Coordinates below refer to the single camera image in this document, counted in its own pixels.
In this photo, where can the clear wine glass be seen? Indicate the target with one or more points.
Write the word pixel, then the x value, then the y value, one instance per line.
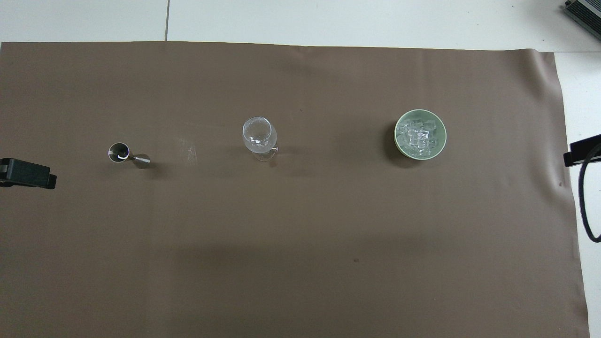
pixel 257 133

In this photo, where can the clear ice cubes pile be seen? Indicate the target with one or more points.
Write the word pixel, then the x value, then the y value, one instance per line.
pixel 419 136

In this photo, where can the green ceramic bowl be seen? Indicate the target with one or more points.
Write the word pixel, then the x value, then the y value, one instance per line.
pixel 437 146

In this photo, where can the silver metal jigger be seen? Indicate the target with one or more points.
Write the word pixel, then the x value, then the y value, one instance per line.
pixel 119 152

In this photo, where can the grey ribbed metal box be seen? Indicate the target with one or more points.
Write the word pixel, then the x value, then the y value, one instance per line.
pixel 587 10

